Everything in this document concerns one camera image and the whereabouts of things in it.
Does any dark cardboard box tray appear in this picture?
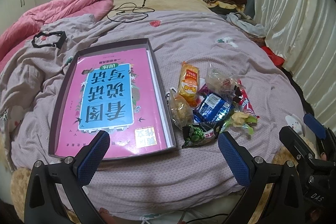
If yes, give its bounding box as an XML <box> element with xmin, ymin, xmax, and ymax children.
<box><xmin>48</xmin><ymin>37</ymin><xmax>181</xmax><ymax>161</ymax></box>

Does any red lollipop snack packet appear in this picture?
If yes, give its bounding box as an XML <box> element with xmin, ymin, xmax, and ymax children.
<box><xmin>233</xmin><ymin>85</ymin><xmax>255</xmax><ymax>116</ymax></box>

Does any black plastic frame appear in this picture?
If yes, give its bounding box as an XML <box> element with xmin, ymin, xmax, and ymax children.
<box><xmin>31</xmin><ymin>31</ymin><xmax>67</xmax><ymax>50</ymax></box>

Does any blue biscuit packet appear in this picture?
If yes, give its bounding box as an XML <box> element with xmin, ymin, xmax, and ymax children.
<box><xmin>193</xmin><ymin>93</ymin><xmax>233</xmax><ymax>123</ymax></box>

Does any beige bed sheet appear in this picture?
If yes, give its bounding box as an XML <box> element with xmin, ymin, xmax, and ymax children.
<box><xmin>113</xmin><ymin>0</ymin><xmax>216</xmax><ymax>15</ymax></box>

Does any green yellow snack bag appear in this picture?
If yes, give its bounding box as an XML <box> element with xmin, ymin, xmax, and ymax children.
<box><xmin>222</xmin><ymin>111</ymin><xmax>258</xmax><ymax>136</ymax></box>

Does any clear bag reddish candy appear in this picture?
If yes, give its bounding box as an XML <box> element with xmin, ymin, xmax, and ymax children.
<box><xmin>205</xmin><ymin>62</ymin><xmax>241</xmax><ymax>98</ymax></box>

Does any green black snack packet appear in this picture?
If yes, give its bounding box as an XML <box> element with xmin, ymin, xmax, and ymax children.
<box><xmin>182</xmin><ymin>120</ymin><xmax>226</xmax><ymax>148</ymax></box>

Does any orange snack packet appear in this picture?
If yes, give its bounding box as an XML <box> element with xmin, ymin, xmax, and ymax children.
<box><xmin>178</xmin><ymin>61</ymin><xmax>199</xmax><ymax>107</ymax></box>

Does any clear bag round pastry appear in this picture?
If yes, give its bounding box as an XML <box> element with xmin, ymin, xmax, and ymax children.
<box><xmin>168</xmin><ymin>89</ymin><xmax>194</xmax><ymax>129</ymax></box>

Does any red plastic bag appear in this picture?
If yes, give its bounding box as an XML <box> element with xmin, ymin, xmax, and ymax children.
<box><xmin>261</xmin><ymin>46</ymin><xmax>285</xmax><ymax>68</ymax></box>

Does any black cable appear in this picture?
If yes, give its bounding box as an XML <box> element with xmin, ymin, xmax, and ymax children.
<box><xmin>106</xmin><ymin>0</ymin><xmax>156</xmax><ymax>23</ymax></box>

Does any pink children's book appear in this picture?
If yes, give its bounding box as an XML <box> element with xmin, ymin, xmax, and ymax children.
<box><xmin>55</xmin><ymin>47</ymin><xmax>175</xmax><ymax>158</ymax></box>

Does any lilac bed cover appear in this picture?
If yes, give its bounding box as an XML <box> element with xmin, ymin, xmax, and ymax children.
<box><xmin>1</xmin><ymin>11</ymin><xmax>305</xmax><ymax>222</ymax></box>

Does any pink quilt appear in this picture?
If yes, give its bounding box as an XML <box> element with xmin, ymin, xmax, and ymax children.
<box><xmin>1</xmin><ymin>0</ymin><xmax>113</xmax><ymax>68</ymax></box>

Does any white satin curtain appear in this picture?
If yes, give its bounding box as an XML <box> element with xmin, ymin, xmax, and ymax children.
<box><xmin>255</xmin><ymin>0</ymin><xmax>335</xmax><ymax>130</ymax></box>

